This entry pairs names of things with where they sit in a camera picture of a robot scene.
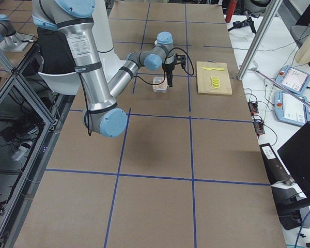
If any teach pendant tablet near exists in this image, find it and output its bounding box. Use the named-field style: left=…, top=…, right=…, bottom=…
left=274, top=91, right=310, bottom=127

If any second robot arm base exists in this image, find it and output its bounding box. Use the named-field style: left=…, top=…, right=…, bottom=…
left=0, top=14, right=37, bottom=52

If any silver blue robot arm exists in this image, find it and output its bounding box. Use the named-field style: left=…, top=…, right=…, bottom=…
left=32, top=1, right=176, bottom=137

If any black white power box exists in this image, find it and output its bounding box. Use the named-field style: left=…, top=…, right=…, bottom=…
left=259, top=143, right=293, bottom=186

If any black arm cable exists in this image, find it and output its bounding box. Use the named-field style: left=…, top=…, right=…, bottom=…
left=134, top=47, right=196, bottom=85

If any bamboo cutting board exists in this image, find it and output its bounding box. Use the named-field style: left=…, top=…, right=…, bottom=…
left=196, top=61, right=233, bottom=95

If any yellow plastic knife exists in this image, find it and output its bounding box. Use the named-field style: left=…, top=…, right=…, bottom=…
left=202, top=67, right=225, bottom=71

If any orange black connector near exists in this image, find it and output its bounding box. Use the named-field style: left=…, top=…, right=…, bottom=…
left=252, top=115, right=265, bottom=136

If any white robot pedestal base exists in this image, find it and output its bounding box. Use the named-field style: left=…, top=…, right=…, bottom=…
left=92, top=0, right=126, bottom=81

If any teach pendant tablet far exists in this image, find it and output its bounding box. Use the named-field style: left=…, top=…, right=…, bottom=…
left=275, top=65, right=310, bottom=95

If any black laptop monitor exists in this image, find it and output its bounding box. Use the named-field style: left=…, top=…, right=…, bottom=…
left=277, top=121, right=310, bottom=196

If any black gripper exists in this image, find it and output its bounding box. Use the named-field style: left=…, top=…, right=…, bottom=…
left=163, top=61, right=175, bottom=87

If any aluminium frame post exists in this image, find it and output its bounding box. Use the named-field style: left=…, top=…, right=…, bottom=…
left=237, top=0, right=283, bottom=80

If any aluminium cage frame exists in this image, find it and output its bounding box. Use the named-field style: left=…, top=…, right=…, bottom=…
left=0, top=43, right=72, bottom=247

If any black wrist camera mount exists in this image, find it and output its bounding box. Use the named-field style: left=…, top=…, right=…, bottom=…
left=175, top=54, right=186, bottom=70

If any white chair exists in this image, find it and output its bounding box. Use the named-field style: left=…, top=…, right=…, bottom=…
left=38, top=72, right=81, bottom=96

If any orange black connector far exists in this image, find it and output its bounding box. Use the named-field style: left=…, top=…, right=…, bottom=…
left=247, top=95, right=259, bottom=115

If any red cylinder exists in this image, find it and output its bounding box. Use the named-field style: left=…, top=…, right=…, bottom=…
left=225, top=0, right=237, bottom=23

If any clear plastic egg box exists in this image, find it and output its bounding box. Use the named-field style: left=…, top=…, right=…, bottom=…
left=152, top=76, right=168, bottom=93

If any orange black connector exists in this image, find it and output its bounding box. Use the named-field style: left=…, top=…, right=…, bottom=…
left=247, top=95, right=259, bottom=115
left=252, top=115, right=265, bottom=136

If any teach pendant tablet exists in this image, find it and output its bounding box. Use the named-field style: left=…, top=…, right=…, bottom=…
left=275, top=65, right=310, bottom=95
left=274, top=91, right=310, bottom=127

